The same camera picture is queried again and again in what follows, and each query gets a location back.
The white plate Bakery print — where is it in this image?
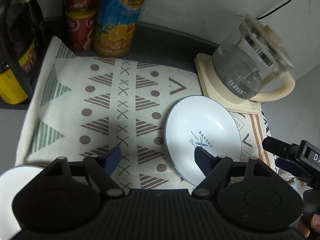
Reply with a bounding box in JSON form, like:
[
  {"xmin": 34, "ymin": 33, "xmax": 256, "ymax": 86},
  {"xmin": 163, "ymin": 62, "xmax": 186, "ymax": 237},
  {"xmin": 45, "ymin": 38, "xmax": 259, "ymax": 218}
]
[{"xmin": 165, "ymin": 95, "xmax": 242, "ymax": 186}]

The white plate flower pattern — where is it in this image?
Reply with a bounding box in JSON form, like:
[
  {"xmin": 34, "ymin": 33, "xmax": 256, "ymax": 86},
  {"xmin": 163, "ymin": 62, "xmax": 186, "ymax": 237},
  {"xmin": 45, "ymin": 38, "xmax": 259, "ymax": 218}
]
[{"xmin": 0, "ymin": 165, "xmax": 45, "ymax": 240}]

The right hand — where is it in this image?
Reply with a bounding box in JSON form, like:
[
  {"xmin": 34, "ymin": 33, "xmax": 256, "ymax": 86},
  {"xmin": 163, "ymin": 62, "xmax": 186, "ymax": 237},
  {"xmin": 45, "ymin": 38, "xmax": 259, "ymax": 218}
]
[{"xmin": 296, "ymin": 214, "xmax": 320, "ymax": 238}]

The patterned table cloth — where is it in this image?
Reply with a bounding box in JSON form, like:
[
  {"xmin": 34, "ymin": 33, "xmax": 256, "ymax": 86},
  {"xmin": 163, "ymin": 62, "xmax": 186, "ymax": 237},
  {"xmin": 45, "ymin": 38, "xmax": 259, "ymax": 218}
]
[{"xmin": 15, "ymin": 37, "xmax": 275, "ymax": 191}]

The cream kettle base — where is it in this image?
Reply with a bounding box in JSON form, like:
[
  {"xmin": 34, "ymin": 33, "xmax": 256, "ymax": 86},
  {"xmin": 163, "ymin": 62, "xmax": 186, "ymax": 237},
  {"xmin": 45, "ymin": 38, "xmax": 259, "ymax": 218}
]
[{"xmin": 194, "ymin": 52, "xmax": 263, "ymax": 114}]

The glass electric kettle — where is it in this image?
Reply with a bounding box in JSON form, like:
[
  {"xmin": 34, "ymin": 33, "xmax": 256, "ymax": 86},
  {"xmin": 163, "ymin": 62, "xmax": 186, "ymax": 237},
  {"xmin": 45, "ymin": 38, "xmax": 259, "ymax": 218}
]
[{"xmin": 212, "ymin": 14, "xmax": 295, "ymax": 102}]

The soy sauce bottle yellow label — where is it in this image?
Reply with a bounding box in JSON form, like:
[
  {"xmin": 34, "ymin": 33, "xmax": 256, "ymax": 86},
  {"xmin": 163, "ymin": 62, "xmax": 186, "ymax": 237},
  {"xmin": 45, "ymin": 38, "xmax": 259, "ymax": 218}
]
[{"xmin": 1, "ymin": 41, "xmax": 37, "ymax": 105}]

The lower red drink can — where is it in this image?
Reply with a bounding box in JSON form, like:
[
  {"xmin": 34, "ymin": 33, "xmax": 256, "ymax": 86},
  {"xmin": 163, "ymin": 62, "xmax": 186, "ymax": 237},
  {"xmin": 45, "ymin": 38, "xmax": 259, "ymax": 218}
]
[{"xmin": 66, "ymin": 10, "xmax": 96, "ymax": 52}]

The black metal shelf rack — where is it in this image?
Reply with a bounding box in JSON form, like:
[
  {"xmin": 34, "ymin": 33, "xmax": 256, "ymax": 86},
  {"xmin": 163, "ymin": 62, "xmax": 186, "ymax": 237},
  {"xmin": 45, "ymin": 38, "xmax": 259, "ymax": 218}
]
[{"xmin": 0, "ymin": 0, "xmax": 46, "ymax": 111}]

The orange juice bottle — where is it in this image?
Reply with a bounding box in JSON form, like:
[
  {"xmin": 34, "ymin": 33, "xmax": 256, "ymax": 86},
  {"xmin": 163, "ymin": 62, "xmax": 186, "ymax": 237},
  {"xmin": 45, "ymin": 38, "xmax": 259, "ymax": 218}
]
[{"xmin": 94, "ymin": 0, "xmax": 146, "ymax": 57}]

